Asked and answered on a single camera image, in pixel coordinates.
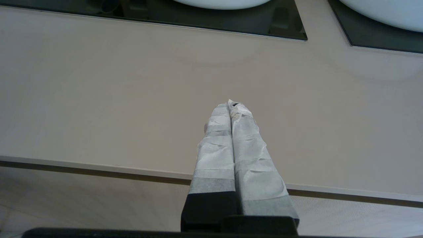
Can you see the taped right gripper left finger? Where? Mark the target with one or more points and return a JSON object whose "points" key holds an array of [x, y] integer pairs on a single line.
{"points": [[214, 158]]}

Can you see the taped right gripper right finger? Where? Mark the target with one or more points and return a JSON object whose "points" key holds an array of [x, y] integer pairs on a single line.
{"points": [[257, 172]]}

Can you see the white pot with steel insert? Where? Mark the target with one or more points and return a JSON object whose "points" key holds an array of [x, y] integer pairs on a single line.
{"points": [[221, 4], [390, 13]]}

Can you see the small black induction cooktop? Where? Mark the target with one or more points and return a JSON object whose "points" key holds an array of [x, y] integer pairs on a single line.
{"points": [[360, 36]]}

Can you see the large black induction cooktop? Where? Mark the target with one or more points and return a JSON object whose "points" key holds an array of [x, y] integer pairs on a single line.
{"points": [[99, 11]]}

